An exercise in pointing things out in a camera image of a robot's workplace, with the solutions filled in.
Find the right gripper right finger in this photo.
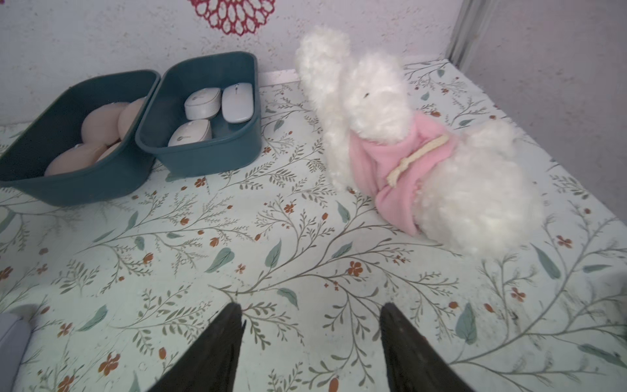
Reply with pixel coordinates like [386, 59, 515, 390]
[379, 302, 473, 392]

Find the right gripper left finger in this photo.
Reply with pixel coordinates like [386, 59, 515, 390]
[150, 302, 246, 392]

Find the purple mouse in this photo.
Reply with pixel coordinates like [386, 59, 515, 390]
[0, 313, 31, 392]

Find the white mouse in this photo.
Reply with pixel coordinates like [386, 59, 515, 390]
[221, 83, 255, 124]
[184, 88, 222, 121]
[168, 119, 212, 147]

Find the teal storage box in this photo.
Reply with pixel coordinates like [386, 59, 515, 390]
[136, 52, 261, 177]
[1, 70, 160, 207]

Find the white plush toy pink dress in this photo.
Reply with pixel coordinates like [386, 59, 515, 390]
[296, 27, 544, 258]

